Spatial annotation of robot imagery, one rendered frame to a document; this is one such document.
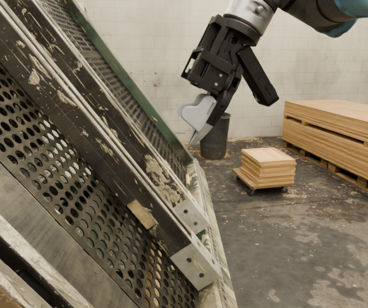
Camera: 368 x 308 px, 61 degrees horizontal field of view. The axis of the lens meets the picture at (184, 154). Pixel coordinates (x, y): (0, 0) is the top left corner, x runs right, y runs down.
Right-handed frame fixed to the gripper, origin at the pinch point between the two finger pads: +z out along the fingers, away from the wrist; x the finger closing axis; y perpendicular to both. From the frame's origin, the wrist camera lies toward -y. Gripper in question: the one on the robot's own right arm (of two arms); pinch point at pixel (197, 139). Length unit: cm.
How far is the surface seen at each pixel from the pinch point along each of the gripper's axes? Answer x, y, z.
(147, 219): -13.9, -2.9, 23.9
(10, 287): 28.7, 18.8, 14.8
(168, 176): -38.3, -10.5, 18.7
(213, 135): -376, -151, 27
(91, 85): -42.3, 21.4, 3.6
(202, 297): -8.7, -23.5, 36.1
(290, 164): -238, -191, 8
